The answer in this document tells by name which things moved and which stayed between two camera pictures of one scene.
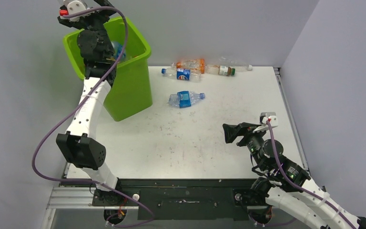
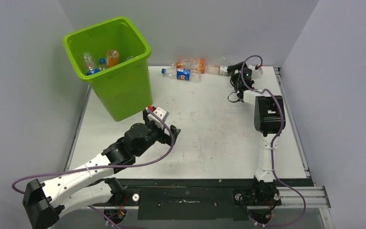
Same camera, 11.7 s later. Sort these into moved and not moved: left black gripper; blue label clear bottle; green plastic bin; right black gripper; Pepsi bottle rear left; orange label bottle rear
Moved: blue label clear bottle; right black gripper; left black gripper
Not moved: orange label bottle rear; green plastic bin; Pepsi bottle rear left
